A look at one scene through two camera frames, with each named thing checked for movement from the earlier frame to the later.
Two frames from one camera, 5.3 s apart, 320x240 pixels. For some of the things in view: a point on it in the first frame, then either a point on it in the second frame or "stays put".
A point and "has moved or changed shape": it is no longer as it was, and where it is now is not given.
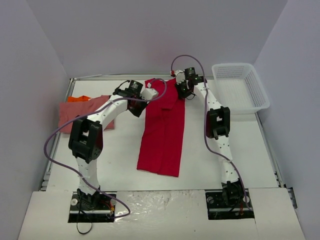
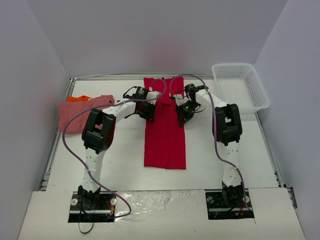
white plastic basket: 237,86 stays put
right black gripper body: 181,90 to 182,116
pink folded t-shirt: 69,110 stays put
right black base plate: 223,204 stays put
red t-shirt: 161,144 has moved or changed shape
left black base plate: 96,208 stays put
